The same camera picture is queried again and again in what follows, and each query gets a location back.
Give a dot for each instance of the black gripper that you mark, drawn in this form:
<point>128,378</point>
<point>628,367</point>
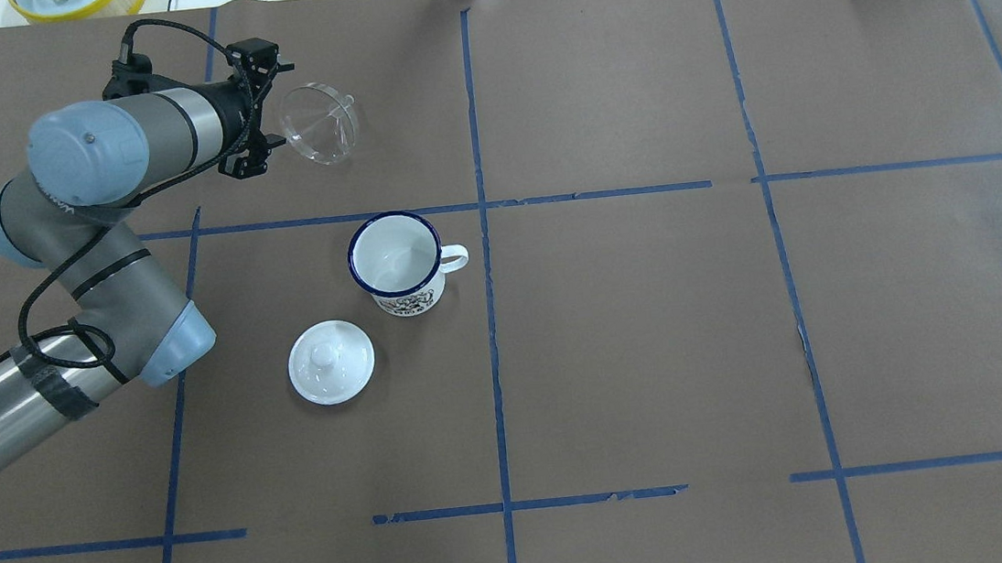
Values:
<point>233,110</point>

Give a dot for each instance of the clear plastic funnel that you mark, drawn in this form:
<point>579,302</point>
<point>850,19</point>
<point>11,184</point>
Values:
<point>321,122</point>

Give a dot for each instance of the white mug lid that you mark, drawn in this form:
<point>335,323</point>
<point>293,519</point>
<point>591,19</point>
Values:
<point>331,362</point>

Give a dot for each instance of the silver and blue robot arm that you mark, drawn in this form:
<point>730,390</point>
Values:
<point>107,312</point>

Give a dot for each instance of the yellow tape roll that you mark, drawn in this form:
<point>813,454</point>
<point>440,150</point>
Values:
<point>54,11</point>

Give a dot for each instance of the white enamel mug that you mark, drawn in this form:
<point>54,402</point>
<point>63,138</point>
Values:
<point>398,258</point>

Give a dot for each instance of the brown paper table cover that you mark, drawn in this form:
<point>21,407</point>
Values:
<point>734,296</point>

